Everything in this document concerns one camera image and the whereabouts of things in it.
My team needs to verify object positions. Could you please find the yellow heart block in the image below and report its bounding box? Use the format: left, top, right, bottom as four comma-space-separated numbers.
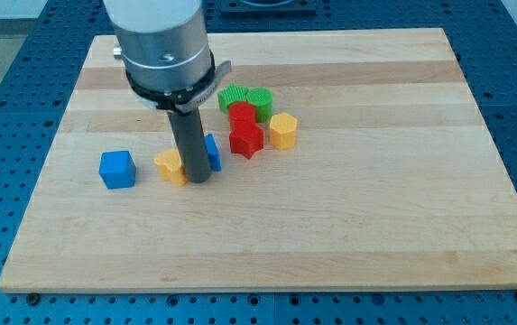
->
153, 149, 188, 187

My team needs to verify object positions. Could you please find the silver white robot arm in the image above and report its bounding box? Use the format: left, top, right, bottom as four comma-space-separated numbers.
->
104, 0, 232, 114

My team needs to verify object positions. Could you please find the red star block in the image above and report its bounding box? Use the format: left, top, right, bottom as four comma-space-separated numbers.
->
229, 125, 264, 159

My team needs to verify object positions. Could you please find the blue block behind rod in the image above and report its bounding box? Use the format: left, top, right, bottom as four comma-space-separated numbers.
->
205, 134, 222, 172

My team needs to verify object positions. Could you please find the yellow hexagon block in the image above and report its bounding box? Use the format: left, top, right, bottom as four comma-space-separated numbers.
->
269, 113, 298, 150

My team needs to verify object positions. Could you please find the red cylinder block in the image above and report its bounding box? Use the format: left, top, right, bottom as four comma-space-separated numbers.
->
228, 102, 255, 132

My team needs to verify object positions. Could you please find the green cylinder block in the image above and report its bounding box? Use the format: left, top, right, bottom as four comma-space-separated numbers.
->
246, 88, 273, 123

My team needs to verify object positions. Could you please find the green star block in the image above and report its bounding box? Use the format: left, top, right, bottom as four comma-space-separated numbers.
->
217, 83, 249, 114

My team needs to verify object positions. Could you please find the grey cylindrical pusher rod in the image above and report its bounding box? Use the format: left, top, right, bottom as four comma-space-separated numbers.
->
167, 108, 211, 183

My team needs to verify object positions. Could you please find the wooden board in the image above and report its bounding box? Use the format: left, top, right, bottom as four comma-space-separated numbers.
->
0, 28, 517, 293

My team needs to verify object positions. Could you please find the blue cube block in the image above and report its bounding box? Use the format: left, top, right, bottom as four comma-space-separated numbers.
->
98, 151, 136, 190

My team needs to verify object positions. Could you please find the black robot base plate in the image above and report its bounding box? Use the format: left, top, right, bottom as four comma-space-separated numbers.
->
217, 0, 317, 15

